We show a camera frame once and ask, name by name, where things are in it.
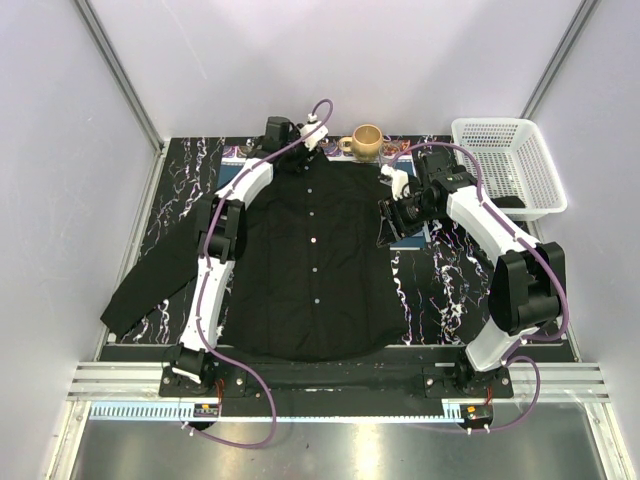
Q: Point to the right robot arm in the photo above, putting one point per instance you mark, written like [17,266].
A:
[527,289]

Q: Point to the clear drinking glass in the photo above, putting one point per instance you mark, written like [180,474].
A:
[387,152]

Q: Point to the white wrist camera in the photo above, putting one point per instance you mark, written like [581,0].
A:
[397,180]
[313,131]

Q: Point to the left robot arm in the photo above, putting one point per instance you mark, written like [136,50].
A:
[220,250]

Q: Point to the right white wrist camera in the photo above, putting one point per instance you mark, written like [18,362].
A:
[397,180]

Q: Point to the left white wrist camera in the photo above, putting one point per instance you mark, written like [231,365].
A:
[313,131]

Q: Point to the white plastic basket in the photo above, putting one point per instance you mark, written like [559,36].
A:
[515,162]

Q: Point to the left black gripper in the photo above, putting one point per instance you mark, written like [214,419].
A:
[306,156]

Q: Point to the tan ceramic mug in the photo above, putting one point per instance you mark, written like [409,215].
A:
[364,144]

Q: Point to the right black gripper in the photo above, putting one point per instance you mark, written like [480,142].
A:
[389,210]

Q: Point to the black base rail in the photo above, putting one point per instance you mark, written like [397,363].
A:
[398,382]

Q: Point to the black button shirt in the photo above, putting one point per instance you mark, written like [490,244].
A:
[312,284]

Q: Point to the blue patterned placemat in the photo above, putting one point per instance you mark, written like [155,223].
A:
[233,158]

